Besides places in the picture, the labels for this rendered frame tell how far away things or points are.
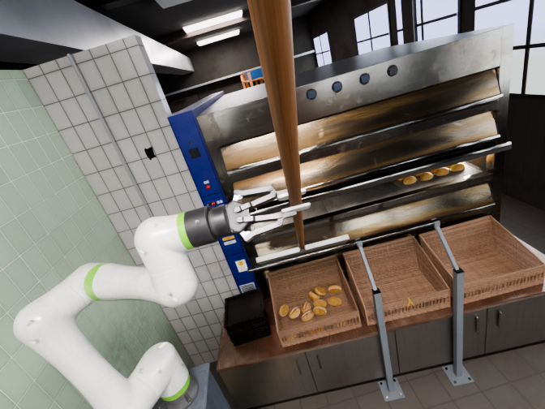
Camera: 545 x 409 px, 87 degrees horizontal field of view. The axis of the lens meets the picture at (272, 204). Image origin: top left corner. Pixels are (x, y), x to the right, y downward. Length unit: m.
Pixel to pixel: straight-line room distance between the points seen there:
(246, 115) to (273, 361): 1.62
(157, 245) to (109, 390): 0.58
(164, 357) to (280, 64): 1.11
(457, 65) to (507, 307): 1.55
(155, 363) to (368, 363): 1.55
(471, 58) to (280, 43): 2.06
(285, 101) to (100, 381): 1.02
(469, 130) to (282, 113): 2.10
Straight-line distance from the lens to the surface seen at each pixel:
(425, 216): 2.44
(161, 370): 1.23
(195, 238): 0.70
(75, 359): 1.12
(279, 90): 0.29
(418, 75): 2.12
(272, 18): 0.24
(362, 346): 2.23
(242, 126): 1.89
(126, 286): 0.91
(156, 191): 2.12
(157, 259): 0.73
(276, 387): 2.43
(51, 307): 1.08
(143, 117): 2.00
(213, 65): 10.78
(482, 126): 2.42
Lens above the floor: 2.25
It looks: 25 degrees down
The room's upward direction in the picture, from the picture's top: 17 degrees counter-clockwise
